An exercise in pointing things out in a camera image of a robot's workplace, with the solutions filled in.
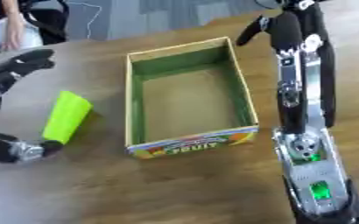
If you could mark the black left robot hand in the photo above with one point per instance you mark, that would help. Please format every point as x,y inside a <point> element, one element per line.
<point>19,65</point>

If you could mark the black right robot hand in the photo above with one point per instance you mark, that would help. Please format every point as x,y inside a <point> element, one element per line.
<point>290,32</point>

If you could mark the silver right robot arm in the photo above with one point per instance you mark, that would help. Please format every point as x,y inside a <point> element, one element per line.
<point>315,175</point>

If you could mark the cardboard box with green inside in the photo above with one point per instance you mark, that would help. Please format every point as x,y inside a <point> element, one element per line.
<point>187,99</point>

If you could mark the person's hand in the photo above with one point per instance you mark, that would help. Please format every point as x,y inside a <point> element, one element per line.
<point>14,36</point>

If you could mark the black bag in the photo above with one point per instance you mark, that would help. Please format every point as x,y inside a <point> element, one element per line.
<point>52,24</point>

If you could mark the lime green block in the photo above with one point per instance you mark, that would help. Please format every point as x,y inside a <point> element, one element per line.
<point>66,116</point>

